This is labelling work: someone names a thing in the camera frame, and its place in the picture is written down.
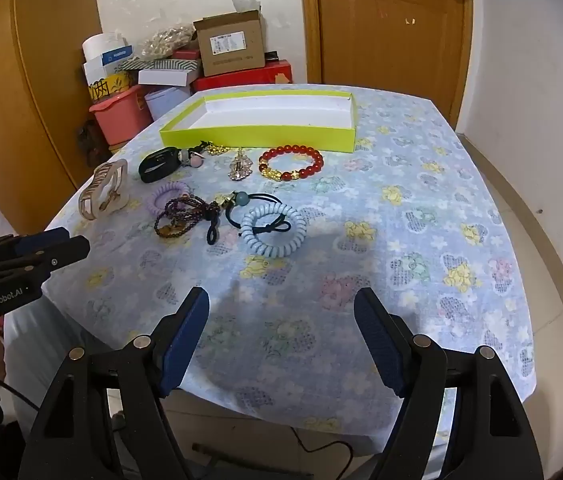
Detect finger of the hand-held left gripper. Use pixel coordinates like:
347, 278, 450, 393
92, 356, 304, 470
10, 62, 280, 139
0, 235, 91, 287
0, 226, 71, 267

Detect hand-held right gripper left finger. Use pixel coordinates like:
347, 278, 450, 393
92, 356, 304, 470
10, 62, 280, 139
18, 286, 211, 480

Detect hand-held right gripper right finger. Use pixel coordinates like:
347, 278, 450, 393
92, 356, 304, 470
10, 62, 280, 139
353, 287, 545, 480

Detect purple coil hair tie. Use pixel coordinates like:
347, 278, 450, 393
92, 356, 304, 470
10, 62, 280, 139
147, 181, 183, 216

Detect brown braided bracelet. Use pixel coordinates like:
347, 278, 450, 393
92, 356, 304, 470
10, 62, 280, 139
154, 194, 223, 240

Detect light blue coil hair tie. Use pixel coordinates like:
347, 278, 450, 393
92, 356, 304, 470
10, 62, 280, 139
240, 204, 307, 259

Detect black band bracelet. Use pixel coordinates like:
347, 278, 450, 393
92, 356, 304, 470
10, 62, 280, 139
138, 146, 183, 184

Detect black hair tie teal bead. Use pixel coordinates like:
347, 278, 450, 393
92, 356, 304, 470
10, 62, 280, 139
206, 190, 295, 246

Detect red bead bracelet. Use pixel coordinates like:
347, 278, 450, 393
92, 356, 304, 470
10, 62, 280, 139
258, 144, 325, 183

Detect lime green shallow box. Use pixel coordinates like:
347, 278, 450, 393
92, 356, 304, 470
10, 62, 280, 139
160, 90, 359, 154

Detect brown bag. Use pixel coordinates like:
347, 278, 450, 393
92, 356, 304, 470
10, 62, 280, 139
77, 120, 113, 159

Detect pink plastic bin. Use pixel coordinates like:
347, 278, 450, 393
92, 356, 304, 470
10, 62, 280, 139
88, 84, 155, 146

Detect wooden wardrobe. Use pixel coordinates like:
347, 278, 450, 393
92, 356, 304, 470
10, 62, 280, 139
0, 0, 105, 236

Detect yellow patterned box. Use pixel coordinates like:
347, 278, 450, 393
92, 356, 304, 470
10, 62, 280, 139
87, 70, 135, 104

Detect rhinestone brooch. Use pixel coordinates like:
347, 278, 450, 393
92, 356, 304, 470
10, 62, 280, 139
228, 148, 255, 181

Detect light blue container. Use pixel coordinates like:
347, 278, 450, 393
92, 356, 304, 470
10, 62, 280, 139
144, 85, 193, 122

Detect white box blue label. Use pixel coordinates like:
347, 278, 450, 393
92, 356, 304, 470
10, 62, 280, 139
82, 44, 138, 86

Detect white flat box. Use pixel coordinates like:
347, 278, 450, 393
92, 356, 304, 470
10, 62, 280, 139
137, 67, 202, 87

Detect white paper roll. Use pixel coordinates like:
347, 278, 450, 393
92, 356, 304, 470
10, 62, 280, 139
81, 32, 130, 64

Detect green striped flat box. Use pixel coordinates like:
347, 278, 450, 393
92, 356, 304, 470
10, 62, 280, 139
116, 57, 203, 72

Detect clear bag of shells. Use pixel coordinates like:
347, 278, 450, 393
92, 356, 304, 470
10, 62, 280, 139
140, 24, 198, 60

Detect large red gift box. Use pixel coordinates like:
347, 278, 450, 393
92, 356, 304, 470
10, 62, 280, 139
191, 58, 293, 94

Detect open cardboard box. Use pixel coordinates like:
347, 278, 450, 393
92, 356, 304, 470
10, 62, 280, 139
192, 8, 268, 79

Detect wooden door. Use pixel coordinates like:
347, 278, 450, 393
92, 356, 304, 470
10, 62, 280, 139
298, 0, 475, 131

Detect black cable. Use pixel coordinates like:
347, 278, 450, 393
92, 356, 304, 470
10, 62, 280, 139
291, 427, 355, 480

